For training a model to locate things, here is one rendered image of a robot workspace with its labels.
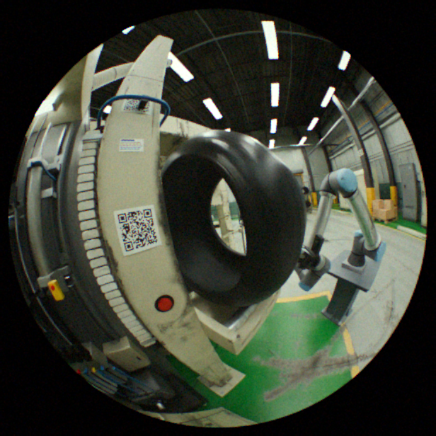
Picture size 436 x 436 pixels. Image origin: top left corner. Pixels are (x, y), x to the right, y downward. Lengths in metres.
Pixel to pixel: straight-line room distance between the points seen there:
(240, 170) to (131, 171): 0.19
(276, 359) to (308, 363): 0.29
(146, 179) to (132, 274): 0.17
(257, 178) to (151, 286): 0.26
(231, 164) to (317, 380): 1.41
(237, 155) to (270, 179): 0.07
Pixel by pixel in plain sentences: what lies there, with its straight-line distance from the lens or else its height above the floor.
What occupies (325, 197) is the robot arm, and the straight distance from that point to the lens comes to 0.80.
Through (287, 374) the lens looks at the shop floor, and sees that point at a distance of 1.28.
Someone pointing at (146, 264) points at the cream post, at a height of 1.16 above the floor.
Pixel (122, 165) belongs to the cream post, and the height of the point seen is 1.34.
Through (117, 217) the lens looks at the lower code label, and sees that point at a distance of 0.22.
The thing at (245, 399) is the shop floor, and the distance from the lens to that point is 1.23.
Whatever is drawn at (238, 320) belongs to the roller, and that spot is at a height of 0.92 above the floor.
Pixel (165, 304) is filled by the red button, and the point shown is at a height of 1.06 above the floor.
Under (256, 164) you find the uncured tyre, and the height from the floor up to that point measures 1.29.
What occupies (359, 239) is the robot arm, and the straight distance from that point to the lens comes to 1.17.
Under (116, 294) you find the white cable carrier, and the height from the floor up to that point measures 1.12.
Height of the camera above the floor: 1.23
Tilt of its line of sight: 5 degrees down
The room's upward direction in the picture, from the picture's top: 10 degrees counter-clockwise
